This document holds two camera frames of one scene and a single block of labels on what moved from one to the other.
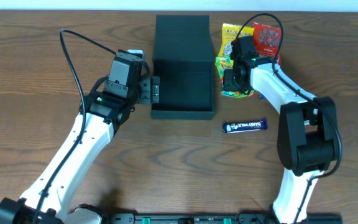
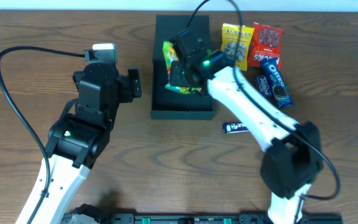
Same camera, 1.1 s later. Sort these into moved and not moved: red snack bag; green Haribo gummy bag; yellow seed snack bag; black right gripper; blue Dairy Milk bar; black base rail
Moved: black right gripper; green Haribo gummy bag
Not moved: red snack bag; black base rail; blue Dairy Milk bar; yellow seed snack bag
